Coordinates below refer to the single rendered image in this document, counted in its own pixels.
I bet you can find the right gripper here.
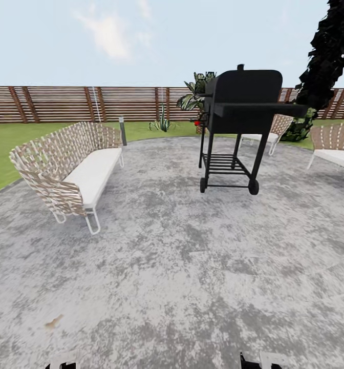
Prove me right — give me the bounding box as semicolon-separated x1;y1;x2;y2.
240;352;281;369

